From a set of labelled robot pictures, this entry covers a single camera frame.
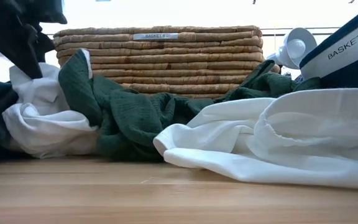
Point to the dark green shirt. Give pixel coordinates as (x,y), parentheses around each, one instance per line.
(135,118)

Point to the white cotton garment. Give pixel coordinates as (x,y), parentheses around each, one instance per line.
(48,124)
(291,140)

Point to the dark grey garment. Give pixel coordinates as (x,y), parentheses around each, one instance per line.
(17,37)

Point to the woven wicker basket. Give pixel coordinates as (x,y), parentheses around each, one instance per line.
(172,59)

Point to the white desk lamp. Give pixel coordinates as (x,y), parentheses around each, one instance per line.
(297,46)

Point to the navy fabric bin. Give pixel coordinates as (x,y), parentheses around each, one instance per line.
(346,46)

